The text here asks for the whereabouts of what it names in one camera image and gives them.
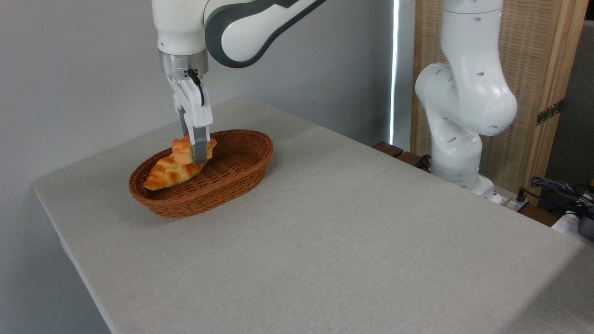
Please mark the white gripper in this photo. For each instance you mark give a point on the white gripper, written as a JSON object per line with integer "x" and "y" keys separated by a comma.
{"x": 195, "y": 104}

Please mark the round orange bread bun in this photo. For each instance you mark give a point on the round orange bread bun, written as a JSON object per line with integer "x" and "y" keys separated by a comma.
{"x": 182, "y": 150}

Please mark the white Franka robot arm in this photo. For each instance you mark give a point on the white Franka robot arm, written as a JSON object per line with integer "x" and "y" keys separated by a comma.
{"x": 468, "y": 93}

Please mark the braided croissant bread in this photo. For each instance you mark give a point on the braided croissant bread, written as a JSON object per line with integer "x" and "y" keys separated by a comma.
{"x": 169, "y": 175}

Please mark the brown wicker oval basket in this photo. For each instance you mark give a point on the brown wicker oval basket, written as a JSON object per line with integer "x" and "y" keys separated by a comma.
{"x": 222, "y": 178}

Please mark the dark brown wooden block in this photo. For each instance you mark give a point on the dark brown wooden block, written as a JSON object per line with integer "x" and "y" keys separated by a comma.
{"x": 410, "y": 160}
{"x": 538, "y": 215}
{"x": 388, "y": 148}

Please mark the grey tablecloth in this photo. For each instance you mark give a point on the grey tablecloth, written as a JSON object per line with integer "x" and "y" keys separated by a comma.
{"x": 371, "y": 241}

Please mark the wooden rattan screen panel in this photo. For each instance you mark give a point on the wooden rattan screen panel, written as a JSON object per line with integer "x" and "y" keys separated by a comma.
{"x": 531, "y": 51}

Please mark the dark metal hinge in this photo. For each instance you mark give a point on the dark metal hinge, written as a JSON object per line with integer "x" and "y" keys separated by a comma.
{"x": 550, "y": 112}

